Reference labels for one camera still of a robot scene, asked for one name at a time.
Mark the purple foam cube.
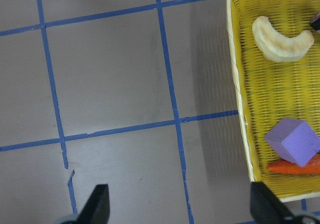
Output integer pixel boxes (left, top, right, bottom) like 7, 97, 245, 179
264, 118, 320, 167

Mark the yellow woven basket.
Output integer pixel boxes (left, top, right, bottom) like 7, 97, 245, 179
226, 0, 320, 202

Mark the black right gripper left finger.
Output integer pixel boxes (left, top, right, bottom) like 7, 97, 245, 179
76, 184, 110, 224

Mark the orange toy carrot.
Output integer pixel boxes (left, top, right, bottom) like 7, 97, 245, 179
267, 154, 320, 175

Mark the black cylindrical can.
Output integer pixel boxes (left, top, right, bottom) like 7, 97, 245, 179
309, 11, 320, 33

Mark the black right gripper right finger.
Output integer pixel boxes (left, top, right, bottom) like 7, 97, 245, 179
250, 182, 300, 224

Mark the pale toy banana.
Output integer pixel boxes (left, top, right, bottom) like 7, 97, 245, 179
252, 16, 314, 63

